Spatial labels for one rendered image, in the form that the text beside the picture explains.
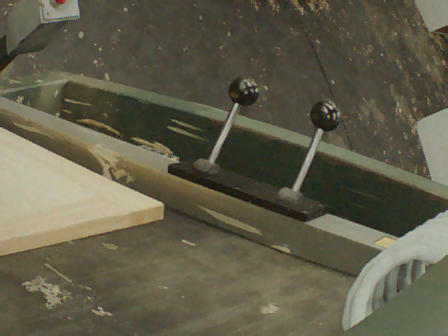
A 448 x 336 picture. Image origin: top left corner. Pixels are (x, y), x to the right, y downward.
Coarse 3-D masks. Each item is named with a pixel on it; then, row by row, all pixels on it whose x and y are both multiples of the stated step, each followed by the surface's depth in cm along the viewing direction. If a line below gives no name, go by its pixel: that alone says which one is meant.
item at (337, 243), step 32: (32, 128) 115; (64, 128) 110; (96, 160) 104; (128, 160) 99; (160, 160) 100; (160, 192) 96; (192, 192) 93; (224, 224) 91; (256, 224) 88; (288, 224) 85; (320, 224) 83; (352, 224) 84; (320, 256) 83; (352, 256) 80
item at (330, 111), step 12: (312, 108) 88; (324, 108) 87; (336, 108) 88; (312, 120) 88; (324, 120) 87; (336, 120) 87; (312, 144) 88; (312, 156) 88; (300, 168) 88; (300, 180) 87; (288, 192) 87; (300, 192) 87
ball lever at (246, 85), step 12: (240, 84) 94; (252, 84) 95; (240, 96) 94; (252, 96) 95; (240, 108) 96; (228, 120) 95; (228, 132) 95; (216, 144) 95; (216, 156) 95; (204, 168) 93; (216, 168) 94
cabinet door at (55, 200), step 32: (0, 128) 115; (0, 160) 99; (32, 160) 100; (64, 160) 102; (0, 192) 86; (32, 192) 88; (64, 192) 90; (96, 192) 91; (128, 192) 93; (0, 224) 75; (32, 224) 77; (64, 224) 79; (96, 224) 83; (128, 224) 87
